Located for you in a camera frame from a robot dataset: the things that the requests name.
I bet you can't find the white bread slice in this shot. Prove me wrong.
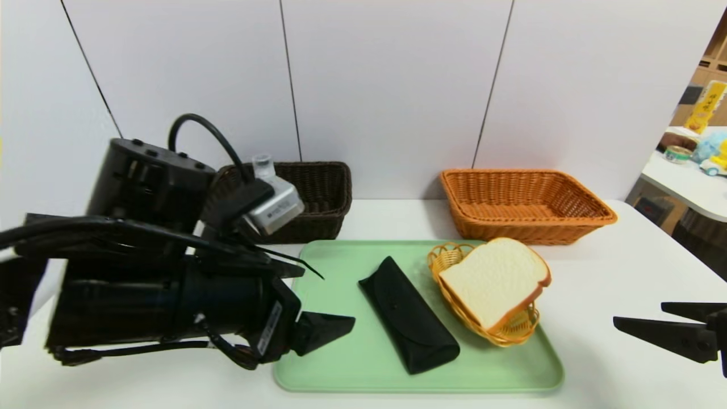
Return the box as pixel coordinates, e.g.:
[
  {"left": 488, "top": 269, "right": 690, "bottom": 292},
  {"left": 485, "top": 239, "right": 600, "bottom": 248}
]
[{"left": 438, "top": 237, "right": 551, "bottom": 333}]

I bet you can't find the large dark brown wicker basket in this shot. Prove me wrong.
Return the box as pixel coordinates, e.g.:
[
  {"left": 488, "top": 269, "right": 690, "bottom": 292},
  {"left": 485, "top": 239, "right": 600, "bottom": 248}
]
[{"left": 213, "top": 161, "right": 353, "bottom": 245}]

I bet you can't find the light blue plush toy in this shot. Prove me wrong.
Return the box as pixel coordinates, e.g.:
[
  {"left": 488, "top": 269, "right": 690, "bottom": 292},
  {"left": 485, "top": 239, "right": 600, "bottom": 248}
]
[{"left": 692, "top": 130, "right": 727, "bottom": 165}]

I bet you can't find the dark blue box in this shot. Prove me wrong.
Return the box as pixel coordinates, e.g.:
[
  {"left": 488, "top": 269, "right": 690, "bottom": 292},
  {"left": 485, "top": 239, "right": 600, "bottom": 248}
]
[{"left": 633, "top": 196, "right": 671, "bottom": 228}]

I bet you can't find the yellow printed box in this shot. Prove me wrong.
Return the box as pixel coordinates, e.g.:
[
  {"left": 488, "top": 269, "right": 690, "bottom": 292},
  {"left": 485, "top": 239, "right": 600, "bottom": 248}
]
[{"left": 683, "top": 81, "right": 727, "bottom": 135}]

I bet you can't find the small yellow wicker basket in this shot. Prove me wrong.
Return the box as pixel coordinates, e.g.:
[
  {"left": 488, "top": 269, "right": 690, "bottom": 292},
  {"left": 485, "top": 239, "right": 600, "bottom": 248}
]
[{"left": 427, "top": 243, "right": 541, "bottom": 348}]

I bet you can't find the white plastic bottle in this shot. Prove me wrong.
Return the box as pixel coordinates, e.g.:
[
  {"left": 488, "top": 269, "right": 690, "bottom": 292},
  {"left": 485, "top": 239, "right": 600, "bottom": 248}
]
[{"left": 252, "top": 154, "right": 277, "bottom": 181}]

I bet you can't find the wooden shelf unit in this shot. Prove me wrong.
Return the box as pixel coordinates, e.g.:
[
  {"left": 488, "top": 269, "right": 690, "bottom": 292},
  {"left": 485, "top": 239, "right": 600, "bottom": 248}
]
[{"left": 696, "top": 11, "right": 727, "bottom": 86}]

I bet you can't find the large orange wicker basket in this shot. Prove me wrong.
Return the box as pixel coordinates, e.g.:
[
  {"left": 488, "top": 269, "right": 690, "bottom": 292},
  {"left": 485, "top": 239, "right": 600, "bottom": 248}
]
[{"left": 441, "top": 169, "right": 619, "bottom": 246}]

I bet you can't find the white side table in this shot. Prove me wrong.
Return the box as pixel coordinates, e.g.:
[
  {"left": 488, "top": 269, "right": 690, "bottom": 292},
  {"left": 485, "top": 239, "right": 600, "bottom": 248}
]
[{"left": 641, "top": 128, "right": 727, "bottom": 223}]

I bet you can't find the black camera cable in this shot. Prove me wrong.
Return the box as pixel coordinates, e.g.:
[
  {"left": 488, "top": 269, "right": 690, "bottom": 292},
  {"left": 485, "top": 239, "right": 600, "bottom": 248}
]
[{"left": 168, "top": 114, "right": 276, "bottom": 228}]

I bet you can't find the brown soft item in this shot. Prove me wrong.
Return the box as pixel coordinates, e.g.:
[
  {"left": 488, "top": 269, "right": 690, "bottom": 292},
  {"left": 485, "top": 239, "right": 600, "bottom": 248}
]
[{"left": 658, "top": 133, "right": 698, "bottom": 154}]

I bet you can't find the black zip tie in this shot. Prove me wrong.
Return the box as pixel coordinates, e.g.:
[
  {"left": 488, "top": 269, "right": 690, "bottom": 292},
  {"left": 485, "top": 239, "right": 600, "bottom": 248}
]
[{"left": 250, "top": 244, "right": 325, "bottom": 280}]

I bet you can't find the yellow toy car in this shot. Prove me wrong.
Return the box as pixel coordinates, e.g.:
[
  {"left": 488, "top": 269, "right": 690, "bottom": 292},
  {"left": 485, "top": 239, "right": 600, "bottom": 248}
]
[{"left": 700, "top": 142, "right": 727, "bottom": 178}]

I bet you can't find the black glasses case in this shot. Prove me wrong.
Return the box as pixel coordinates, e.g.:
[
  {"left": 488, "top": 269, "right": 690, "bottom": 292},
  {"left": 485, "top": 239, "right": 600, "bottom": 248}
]
[{"left": 358, "top": 256, "right": 461, "bottom": 375}]

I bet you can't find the light green plastic tray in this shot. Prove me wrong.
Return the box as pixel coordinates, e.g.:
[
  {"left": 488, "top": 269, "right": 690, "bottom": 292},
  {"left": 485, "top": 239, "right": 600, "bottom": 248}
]
[{"left": 273, "top": 240, "right": 565, "bottom": 394}]

